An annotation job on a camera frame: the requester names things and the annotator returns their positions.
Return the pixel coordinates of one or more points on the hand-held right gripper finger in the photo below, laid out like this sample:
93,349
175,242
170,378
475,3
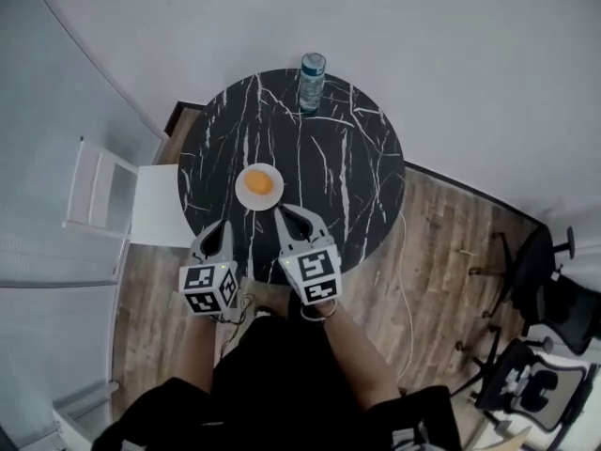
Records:
283,233
313,223

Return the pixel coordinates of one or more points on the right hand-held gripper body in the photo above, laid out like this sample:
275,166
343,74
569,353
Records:
312,270

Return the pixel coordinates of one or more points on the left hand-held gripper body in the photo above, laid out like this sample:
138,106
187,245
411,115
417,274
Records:
206,284

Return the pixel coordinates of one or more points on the white round plate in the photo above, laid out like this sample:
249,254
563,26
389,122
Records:
249,201

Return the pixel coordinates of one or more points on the orange round fruit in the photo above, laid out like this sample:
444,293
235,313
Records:
259,182

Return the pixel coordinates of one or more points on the person's left forearm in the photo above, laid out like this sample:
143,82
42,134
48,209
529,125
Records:
199,350

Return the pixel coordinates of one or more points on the person's right forearm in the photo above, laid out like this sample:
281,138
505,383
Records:
361,355

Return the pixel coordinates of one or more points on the black marble round table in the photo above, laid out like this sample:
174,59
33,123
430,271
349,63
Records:
328,167

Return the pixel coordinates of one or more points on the white chair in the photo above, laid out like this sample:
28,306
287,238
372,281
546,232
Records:
155,205

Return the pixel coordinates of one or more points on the person's shoe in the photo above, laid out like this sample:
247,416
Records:
264,312

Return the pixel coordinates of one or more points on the person's black clothing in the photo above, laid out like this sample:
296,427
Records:
282,393

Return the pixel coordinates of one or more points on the clear water bottle blue cap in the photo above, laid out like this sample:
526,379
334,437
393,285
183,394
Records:
312,82

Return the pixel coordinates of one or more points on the black mesh office chair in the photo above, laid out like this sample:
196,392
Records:
544,289

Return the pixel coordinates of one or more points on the office chair with beige seat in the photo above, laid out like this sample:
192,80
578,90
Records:
530,383

